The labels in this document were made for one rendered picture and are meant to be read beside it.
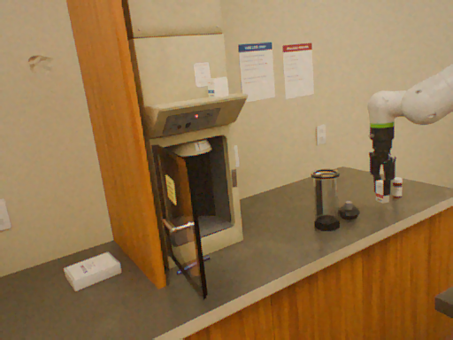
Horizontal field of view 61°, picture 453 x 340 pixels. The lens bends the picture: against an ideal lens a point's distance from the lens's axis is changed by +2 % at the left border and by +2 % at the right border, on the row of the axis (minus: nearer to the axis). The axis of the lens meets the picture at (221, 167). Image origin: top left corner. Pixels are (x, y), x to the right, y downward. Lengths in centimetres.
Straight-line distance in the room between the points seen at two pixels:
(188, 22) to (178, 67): 15
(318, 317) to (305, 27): 145
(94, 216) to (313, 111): 132
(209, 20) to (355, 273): 106
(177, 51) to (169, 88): 12
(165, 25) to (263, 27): 85
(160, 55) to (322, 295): 100
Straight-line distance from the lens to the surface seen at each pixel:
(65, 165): 162
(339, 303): 158
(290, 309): 140
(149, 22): 125
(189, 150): 133
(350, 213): 165
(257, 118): 199
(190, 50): 130
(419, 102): 120
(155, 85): 124
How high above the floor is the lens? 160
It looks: 15 degrees down
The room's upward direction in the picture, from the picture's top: 6 degrees counter-clockwise
